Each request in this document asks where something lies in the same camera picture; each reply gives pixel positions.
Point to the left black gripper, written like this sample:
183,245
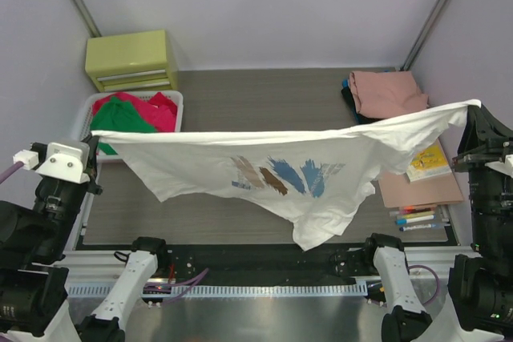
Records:
91,167

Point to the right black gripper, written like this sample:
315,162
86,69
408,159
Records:
482,157

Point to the white printed t shirt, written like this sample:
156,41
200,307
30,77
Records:
314,179

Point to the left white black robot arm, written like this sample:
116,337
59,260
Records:
34,300

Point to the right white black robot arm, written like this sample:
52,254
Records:
478,305

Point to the green t shirt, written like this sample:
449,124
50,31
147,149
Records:
117,113

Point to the white plastic basket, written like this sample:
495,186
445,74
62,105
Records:
81,127

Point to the yellow picture book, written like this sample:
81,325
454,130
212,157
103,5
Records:
428,163

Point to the red t shirt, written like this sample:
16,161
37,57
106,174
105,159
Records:
164,114

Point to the yellow-green drawer box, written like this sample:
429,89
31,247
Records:
132,62

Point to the brown cardboard sheet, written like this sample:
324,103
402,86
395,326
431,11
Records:
398,191

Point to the yellow marker pen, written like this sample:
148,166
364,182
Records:
428,214

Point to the dark blue marker pen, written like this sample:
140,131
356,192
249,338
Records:
423,226

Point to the red marker pen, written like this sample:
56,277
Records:
411,210

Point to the pink folded t shirt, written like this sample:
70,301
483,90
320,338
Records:
384,95

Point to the black folded t shirt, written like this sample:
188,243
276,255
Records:
349,101

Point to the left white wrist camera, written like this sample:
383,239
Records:
65,160

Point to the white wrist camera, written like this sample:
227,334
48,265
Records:
65,160
503,166

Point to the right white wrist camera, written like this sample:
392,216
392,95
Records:
503,166

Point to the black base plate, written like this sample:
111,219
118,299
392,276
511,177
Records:
268,265

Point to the white slotted cable duct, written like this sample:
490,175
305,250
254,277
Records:
101,290

